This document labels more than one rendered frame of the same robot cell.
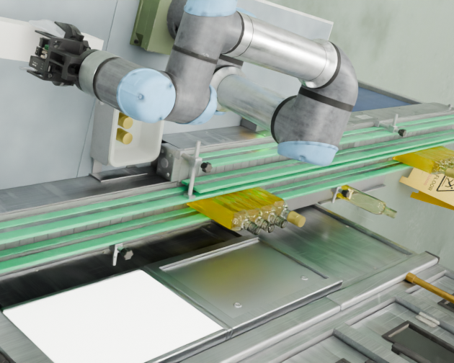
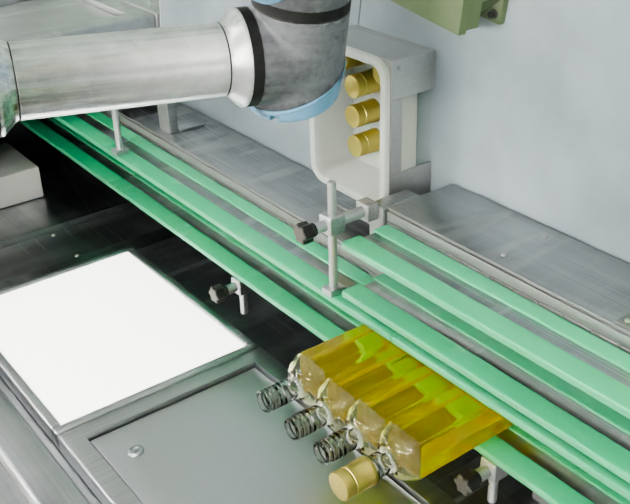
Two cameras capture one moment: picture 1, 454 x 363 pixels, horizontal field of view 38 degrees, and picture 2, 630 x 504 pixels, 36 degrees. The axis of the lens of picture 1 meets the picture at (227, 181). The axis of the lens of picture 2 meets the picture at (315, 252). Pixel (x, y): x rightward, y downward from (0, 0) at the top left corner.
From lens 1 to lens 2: 2.20 m
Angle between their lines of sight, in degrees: 91
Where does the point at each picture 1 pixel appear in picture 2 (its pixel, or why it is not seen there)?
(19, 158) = not seen: hidden behind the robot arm
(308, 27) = not seen: outside the picture
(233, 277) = (239, 455)
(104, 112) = not seen: hidden behind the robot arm
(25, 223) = (185, 175)
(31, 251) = (190, 217)
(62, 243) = (219, 234)
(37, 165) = (297, 135)
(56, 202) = (235, 177)
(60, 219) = (204, 193)
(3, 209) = (200, 151)
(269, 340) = (22, 484)
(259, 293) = (178, 487)
